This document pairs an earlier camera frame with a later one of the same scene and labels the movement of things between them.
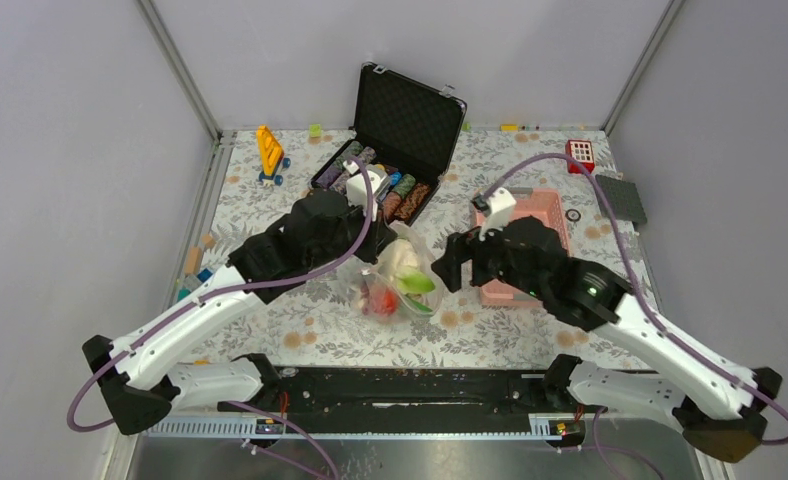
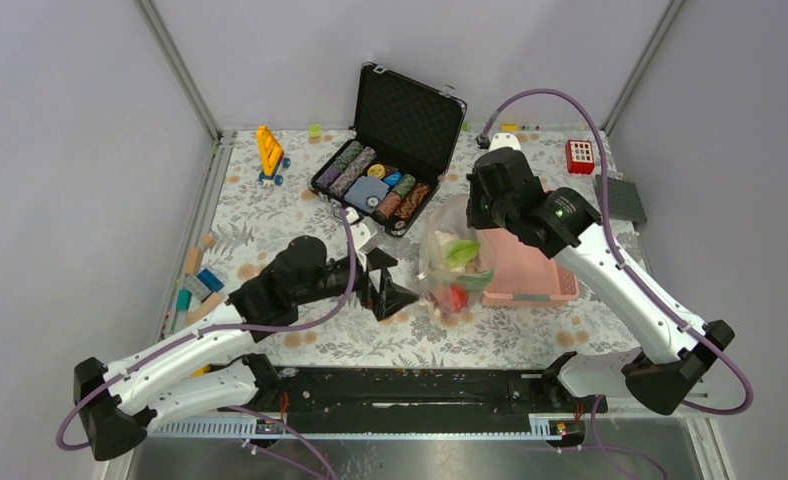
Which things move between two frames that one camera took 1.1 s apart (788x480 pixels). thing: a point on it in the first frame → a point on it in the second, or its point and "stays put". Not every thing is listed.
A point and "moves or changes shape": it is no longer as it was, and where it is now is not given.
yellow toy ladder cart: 271,156 stays put
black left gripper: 379,235 → 391,297
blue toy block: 204,275 stays put
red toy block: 582,151 stays put
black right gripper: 461,247 → 475,218
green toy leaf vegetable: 415,283 moves or changes shape
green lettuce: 398,256 → 445,238
